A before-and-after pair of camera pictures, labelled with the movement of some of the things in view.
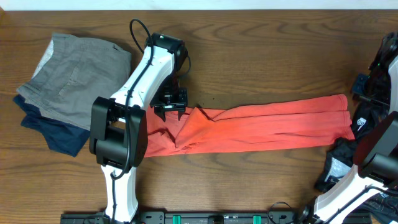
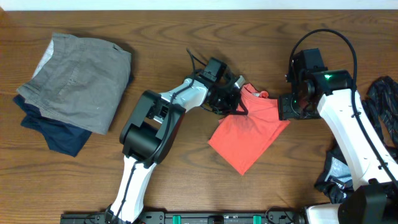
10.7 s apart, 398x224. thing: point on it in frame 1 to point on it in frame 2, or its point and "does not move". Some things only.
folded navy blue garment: x=61 y=137 does not move
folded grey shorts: x=74 y=75 does not move
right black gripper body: x=360 y=83 to x=294 y=106
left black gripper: x=179 y=106 to x=234 y=98
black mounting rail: x=190 y=217 does not move
